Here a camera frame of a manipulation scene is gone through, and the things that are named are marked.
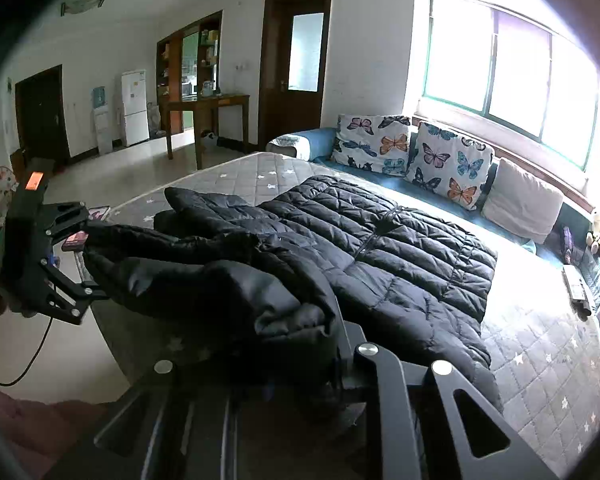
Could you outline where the butterfly print pillow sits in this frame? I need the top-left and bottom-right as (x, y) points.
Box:
(330, 114), (412, 177)
(405, 121), (496, 211)

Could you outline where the white plush toy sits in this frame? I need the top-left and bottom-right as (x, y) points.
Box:
(586, 205), (600, 256)

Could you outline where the floral covered fan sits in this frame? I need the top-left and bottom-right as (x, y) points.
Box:
(0, 167), (18, 228)

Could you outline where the white pillow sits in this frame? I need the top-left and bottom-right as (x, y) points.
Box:
(481, 157), (565, 245)

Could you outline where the grey remote control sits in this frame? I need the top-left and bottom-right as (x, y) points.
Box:
(562, 266), (586, 301)

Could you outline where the green framed window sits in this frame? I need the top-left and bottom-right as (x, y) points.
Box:
(420, 0), (600, 171)

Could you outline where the brown door with glass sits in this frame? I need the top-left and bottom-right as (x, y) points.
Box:
(257, 0), (333, 153)

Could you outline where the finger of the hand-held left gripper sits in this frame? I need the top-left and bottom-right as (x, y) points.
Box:
(42, 201), (91, 244)
(39, 260), (112, 326)

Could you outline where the black puffer jacket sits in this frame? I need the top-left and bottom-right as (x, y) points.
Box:
(82, 175), (503, 426)

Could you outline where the blue sofa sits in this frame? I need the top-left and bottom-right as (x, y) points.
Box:
(266, 127), (600, 321)

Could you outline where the wooden shelf cabinet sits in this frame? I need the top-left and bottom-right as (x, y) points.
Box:
(156, 10), (223, 136)

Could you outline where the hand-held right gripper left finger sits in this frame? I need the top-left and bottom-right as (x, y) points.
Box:
(45, 357), (241, 480)

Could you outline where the ceiling lamp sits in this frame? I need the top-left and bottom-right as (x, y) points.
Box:
(61, 0), (108, 16)

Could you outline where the grey quilted star mattress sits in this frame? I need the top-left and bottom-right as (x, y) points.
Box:
(77, 152), (600, 478)

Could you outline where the black cable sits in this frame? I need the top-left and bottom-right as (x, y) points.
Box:
(0, 315), (53, 387)

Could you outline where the wooden table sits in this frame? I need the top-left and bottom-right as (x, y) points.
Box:
(158, 94), (251, 170)

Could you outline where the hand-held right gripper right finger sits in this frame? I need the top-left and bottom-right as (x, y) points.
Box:
(336, 326), (557, 480)

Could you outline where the white fridge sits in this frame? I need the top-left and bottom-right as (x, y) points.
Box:
(121, 69), (151, 147)

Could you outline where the person's pink clothing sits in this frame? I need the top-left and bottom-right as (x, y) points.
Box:
(0, 390), (106, 480)

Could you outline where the water dispenser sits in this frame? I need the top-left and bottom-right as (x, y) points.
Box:
(91, 86), (113, 156)

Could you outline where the dark entrance door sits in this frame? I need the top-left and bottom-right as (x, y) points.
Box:
(15, 65), (71, 163)

